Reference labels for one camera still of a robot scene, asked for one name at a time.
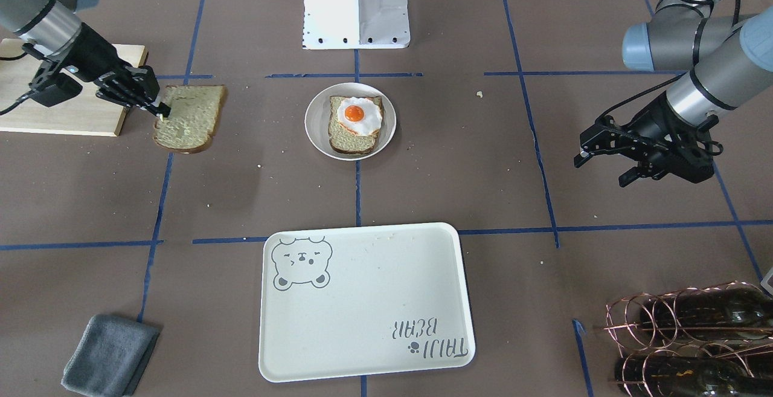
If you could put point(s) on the dark green wine bottle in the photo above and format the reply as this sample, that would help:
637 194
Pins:
739 313

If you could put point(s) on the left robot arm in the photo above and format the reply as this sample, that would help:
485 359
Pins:
723 59

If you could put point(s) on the cream bear tray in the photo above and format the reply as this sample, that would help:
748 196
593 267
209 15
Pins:
354 301

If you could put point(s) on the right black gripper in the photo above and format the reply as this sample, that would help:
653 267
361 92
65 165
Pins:
95 51

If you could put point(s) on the wooden cutting board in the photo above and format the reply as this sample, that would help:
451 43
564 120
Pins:
84 114

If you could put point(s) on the bread slice on plate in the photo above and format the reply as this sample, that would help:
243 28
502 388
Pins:
345 142

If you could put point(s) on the copper wire bottle rack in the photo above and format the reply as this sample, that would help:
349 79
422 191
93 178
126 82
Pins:
624 327

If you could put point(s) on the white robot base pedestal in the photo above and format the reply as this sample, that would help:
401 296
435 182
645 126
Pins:
351 24

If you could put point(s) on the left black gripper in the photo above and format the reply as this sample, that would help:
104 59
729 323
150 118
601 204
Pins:
653 120

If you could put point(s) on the fried egg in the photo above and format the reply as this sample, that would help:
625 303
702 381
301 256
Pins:
360 116

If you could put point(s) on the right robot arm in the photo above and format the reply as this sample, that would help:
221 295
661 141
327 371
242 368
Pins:
52 25

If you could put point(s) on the bread slice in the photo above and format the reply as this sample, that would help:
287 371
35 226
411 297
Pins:
345 142
193 119

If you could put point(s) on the grey folded cloth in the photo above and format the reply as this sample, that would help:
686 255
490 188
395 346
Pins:
111 357

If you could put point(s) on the white round plate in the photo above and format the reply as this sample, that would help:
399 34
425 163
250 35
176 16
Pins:
318 112

